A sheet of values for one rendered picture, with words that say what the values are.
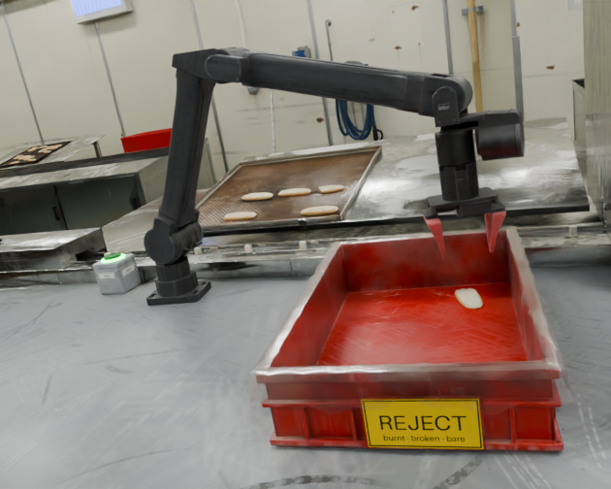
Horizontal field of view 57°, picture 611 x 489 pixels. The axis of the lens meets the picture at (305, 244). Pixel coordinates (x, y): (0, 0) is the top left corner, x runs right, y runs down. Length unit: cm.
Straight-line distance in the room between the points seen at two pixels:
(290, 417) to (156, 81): 531
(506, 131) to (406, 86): 16
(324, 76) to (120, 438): 61
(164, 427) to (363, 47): 442
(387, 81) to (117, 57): 529
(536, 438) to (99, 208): 392
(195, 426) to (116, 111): 551
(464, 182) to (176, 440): 55
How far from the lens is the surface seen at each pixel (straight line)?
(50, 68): 663
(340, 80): 92
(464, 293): 98
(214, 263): 128
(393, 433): 64
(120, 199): 419
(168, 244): 114
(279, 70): 96
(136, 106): 601
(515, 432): 64
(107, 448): 79
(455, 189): 89
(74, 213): 450
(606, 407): 73
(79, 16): 620
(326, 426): 66
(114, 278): 136
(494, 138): 87
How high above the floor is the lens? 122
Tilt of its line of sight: 16 degrees down
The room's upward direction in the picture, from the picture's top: 10 degrees counter-clockwise
